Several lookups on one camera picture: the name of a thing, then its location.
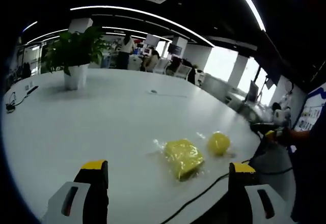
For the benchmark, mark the white plant pot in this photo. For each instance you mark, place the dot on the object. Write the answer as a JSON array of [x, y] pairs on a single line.
[[75, 77]]

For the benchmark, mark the yellow rectangular silicone block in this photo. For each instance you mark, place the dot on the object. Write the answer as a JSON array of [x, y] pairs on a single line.
[[184, 158]]

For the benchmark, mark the yellow round silicone block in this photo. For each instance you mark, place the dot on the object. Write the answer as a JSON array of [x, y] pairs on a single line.
[[218, 143]]

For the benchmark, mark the long ceiling light strip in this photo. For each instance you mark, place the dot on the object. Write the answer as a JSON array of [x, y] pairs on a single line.
[[142, 12]]

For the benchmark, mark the white office chair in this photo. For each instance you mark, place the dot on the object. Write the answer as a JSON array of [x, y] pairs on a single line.
[[162, 66], [184, 71]]

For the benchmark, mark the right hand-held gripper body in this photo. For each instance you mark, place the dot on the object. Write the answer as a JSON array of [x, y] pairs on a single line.
[[281, 117]]

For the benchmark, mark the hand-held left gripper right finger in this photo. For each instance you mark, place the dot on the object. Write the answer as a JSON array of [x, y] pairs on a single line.
[[244, 196]]

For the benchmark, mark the black power strip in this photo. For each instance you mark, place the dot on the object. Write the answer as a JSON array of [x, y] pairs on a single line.
[[32, 89]]

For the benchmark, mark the curved ceiling light strip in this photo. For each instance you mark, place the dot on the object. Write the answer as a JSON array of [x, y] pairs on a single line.
[[250, 5]]

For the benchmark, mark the dark monitor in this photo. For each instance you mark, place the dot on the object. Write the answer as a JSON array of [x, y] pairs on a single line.
[[175, 49]]

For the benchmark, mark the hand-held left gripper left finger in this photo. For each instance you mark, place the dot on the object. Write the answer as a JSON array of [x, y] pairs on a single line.
[[89, 191]]

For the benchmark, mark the person's dark blue clothing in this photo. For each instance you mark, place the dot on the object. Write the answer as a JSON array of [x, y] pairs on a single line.
[[312, 173]]

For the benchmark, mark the wall poster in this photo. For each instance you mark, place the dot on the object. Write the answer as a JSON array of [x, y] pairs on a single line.
[[309, 110]]

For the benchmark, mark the green leafy plant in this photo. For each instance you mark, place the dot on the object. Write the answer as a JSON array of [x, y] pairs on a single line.
[[74, 48]]

